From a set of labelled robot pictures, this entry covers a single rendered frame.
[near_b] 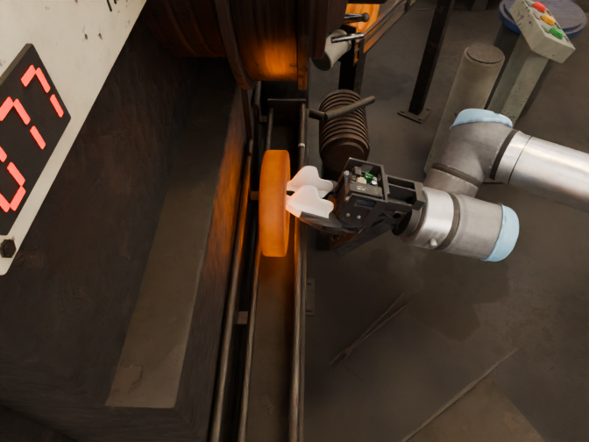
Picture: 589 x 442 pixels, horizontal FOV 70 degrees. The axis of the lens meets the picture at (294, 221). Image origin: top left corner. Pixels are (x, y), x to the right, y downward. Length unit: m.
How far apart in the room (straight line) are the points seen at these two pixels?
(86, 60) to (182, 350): 0.23
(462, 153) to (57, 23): 0.64
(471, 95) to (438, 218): 0.91
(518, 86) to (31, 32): 1.47
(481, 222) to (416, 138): 1.28
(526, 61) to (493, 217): 0.93
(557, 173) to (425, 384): 0.76
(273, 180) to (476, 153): 0.37
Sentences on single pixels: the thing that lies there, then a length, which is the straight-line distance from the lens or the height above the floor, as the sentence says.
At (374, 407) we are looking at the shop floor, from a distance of 1.28.
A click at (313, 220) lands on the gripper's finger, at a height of 0.75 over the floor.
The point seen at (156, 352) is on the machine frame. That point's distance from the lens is 0.39.
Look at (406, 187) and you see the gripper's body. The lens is 0.63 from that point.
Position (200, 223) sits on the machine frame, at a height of 0.87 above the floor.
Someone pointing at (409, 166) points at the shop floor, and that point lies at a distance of 1.79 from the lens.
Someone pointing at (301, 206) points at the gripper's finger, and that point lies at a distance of 0.59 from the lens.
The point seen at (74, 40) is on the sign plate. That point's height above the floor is 1.10.
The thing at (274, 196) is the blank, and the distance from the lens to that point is 0.55.
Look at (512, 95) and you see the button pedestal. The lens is 1.61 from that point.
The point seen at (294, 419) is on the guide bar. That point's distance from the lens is 0.55.
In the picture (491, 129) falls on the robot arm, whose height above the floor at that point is 0.76.
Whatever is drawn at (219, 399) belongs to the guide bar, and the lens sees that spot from 0.51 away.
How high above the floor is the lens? 1.22
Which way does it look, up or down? 53 degrees down
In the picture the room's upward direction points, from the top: straight up
